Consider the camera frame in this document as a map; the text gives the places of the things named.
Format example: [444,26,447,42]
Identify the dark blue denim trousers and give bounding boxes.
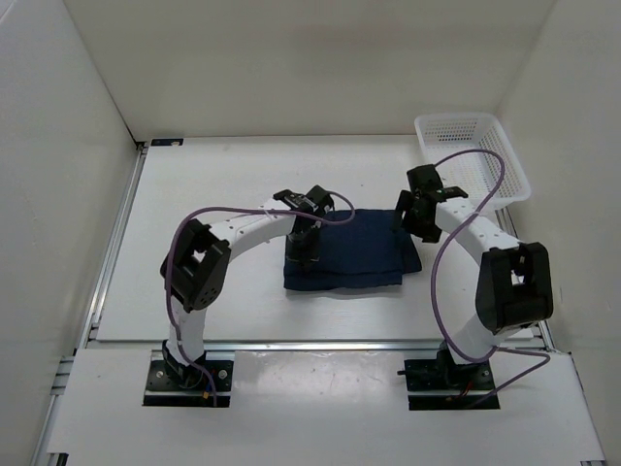
[283,209,422,292]

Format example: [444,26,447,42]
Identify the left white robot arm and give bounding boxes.
[160,185,334,389]

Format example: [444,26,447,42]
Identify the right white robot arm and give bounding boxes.
[393,164,554,388]

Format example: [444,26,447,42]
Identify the white plastic mesh basket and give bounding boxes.
[414,113,532,213]

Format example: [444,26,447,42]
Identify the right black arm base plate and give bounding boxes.
[397,358,500,412]

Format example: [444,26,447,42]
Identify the black corner bracket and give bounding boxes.
[150,138,184,147]

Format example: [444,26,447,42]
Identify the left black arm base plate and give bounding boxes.
[143,357,234,409]

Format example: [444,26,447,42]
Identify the aluminium left frame rail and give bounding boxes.
[30,142,149,465]

